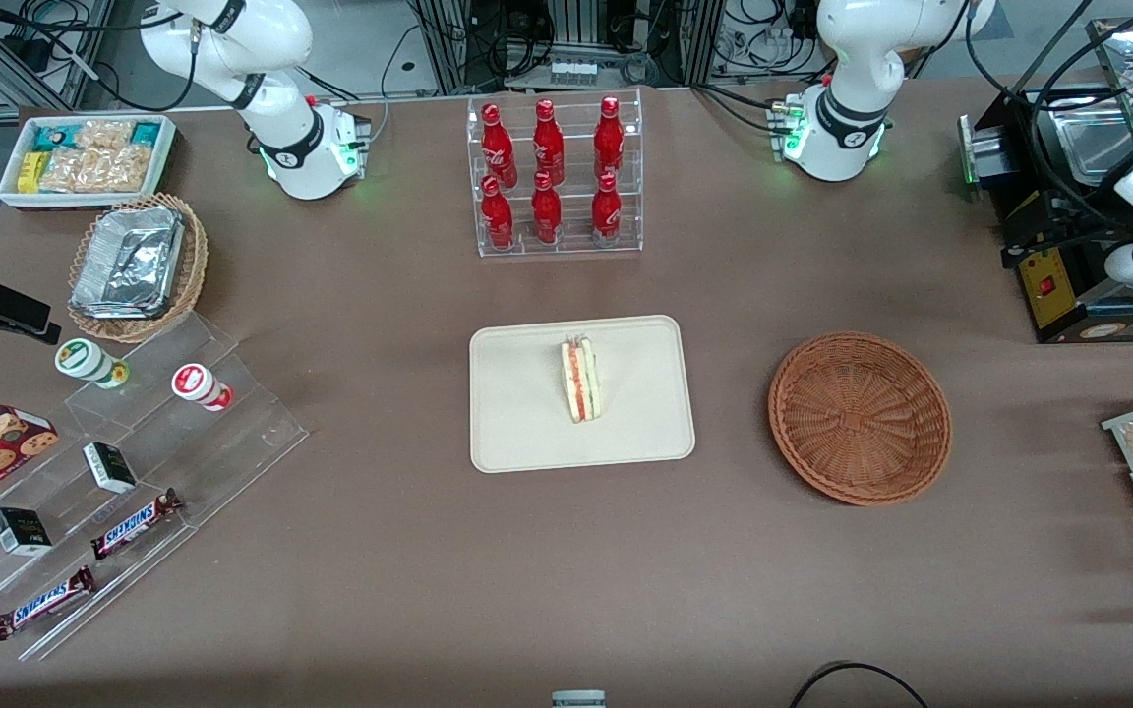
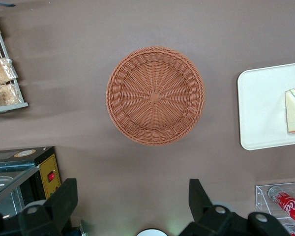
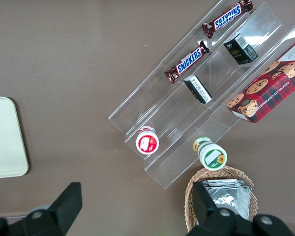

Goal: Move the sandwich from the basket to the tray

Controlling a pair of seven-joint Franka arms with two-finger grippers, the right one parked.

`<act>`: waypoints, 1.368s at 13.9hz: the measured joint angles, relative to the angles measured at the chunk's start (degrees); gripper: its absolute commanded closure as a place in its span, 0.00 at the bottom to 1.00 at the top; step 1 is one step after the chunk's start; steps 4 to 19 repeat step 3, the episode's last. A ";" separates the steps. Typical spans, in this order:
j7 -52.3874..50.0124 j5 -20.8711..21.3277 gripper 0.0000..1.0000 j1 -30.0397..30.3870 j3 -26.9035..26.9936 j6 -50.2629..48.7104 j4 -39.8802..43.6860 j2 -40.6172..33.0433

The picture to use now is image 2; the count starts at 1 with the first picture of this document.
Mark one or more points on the tray of packaged crackers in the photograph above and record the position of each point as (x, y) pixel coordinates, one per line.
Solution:
(7, 108)

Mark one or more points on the black heated display case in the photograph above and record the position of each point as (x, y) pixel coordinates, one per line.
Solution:
(49, 167)

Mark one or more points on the clear acrylic bottle rack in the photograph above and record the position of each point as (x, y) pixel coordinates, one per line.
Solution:
(263, 196)

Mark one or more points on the round brown wicker basket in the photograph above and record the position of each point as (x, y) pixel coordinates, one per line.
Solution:
(155, 96)

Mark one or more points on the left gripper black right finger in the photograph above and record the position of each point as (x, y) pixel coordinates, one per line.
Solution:
(204, 218)

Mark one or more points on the small blue flat object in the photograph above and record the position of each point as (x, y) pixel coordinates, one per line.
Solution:
(0, 3)

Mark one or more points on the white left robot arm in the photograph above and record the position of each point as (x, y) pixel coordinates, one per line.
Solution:
(151, 233)

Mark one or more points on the beige plastic tray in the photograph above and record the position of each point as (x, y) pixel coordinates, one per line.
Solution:
(260, 110)

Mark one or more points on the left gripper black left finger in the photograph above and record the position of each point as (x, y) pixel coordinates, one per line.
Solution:
(54, 216)

